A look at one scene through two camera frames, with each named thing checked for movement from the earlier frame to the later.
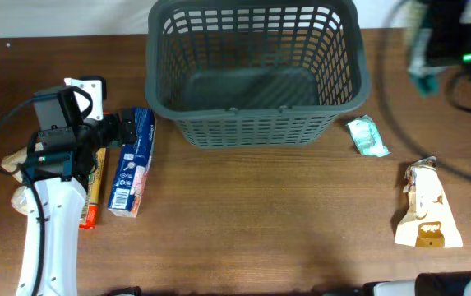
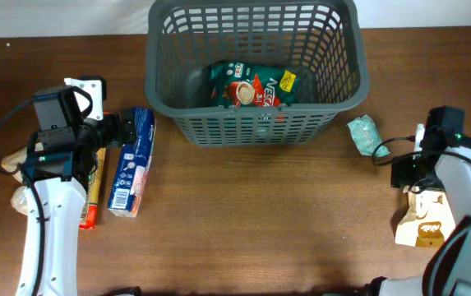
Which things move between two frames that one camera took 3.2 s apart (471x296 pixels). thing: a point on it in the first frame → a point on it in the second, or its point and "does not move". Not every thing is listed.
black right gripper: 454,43 → 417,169
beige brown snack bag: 429,222 does not move
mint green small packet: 367,137 does not move
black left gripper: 114,129 does not move
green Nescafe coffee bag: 426,76 → 251,85
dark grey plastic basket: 255,73 does not move
